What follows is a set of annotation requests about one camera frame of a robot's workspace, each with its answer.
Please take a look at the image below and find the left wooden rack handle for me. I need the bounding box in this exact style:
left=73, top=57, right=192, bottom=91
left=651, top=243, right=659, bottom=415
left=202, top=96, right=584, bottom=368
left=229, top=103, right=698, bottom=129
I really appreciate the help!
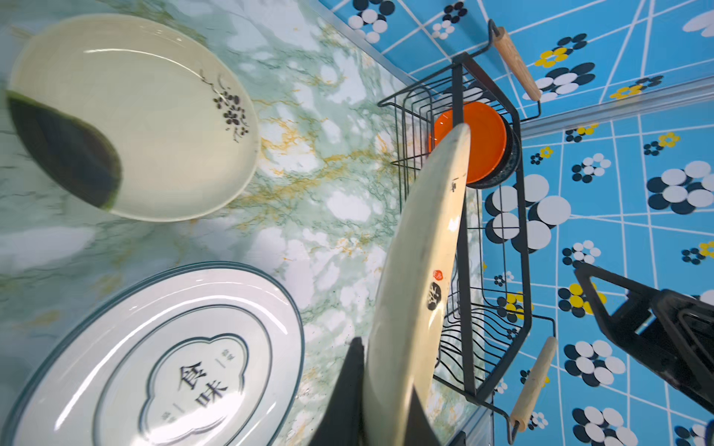
left=494, top=27, right=542, bottom=102

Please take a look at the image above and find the right wooden rack handle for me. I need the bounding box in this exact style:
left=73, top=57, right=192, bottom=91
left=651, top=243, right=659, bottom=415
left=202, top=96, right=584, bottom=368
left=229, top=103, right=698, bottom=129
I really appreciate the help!
left=511, top=336, right=558, bottom=437

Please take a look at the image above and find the beige plate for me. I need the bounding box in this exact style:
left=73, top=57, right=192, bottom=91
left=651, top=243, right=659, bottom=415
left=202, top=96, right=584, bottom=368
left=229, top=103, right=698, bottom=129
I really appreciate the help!
left=363, top=124, right=472, bottom=445

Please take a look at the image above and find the white plate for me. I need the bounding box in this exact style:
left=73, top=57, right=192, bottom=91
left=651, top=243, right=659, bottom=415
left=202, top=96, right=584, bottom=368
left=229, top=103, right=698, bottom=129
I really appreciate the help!
left=1, top=261, right=305, bottom=445

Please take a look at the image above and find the orange plate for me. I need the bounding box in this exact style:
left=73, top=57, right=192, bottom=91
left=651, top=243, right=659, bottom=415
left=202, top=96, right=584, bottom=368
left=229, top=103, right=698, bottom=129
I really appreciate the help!
left=423, top=102, right=509, bottom=189

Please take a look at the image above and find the wooden rack handle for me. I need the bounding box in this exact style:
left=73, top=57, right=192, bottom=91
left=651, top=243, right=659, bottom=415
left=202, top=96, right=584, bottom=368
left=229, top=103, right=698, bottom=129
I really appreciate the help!
left=511, top=336, right=558, bottom=437
left=494, top=27, right=542, bottom=102

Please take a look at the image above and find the black plate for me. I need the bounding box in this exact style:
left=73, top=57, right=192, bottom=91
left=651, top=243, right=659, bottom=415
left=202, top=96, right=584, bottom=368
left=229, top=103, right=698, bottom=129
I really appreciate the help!
left=467, top=118, right=522, bottom=190

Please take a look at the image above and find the black wire dish rack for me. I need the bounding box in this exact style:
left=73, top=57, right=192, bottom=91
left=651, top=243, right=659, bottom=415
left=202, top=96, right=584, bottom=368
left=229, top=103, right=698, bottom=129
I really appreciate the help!
left=382, top=52, right=552, bottom=443

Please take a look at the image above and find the cream plate with flower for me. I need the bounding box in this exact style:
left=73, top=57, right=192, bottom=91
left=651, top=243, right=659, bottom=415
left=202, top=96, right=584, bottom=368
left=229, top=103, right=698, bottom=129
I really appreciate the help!
left=7, top=14, right=260, bottom=222

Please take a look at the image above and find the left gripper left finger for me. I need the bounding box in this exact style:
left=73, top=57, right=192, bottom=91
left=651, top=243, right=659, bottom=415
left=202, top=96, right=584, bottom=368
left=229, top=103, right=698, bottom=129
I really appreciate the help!
left=310, top=337, right=364, bottom=446

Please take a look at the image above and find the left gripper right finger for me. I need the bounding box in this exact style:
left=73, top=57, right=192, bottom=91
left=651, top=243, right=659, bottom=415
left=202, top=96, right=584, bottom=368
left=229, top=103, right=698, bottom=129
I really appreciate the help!
left=403, top=388, right=441, bottom=446

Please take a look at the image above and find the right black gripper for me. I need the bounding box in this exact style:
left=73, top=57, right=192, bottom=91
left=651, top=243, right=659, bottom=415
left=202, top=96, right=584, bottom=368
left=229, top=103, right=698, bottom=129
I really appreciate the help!
left=575, top=264, right=713, bottom=413

